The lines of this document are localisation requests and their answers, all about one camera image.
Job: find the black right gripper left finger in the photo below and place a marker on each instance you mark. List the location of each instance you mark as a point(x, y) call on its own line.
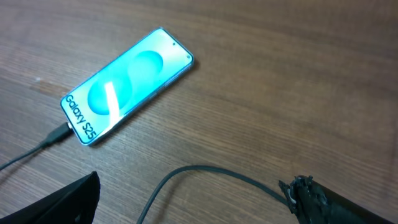
point(75, 203)

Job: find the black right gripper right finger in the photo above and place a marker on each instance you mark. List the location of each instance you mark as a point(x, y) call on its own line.
point(313, 203)

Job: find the Galaxy S25 smartphone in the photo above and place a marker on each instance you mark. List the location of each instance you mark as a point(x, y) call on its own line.
point(103, 101)

